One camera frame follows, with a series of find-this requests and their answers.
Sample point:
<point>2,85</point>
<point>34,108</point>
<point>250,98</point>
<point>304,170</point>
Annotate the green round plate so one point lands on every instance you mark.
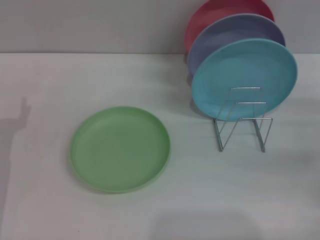
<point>120,152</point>

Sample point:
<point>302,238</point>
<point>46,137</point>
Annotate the pink round plate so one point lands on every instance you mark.
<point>212,12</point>

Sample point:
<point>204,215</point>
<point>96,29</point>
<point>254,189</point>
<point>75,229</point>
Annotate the light blue round plate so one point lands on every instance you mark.
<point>250,67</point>

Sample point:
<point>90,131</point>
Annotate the purple round plate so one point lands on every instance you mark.
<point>237,27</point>

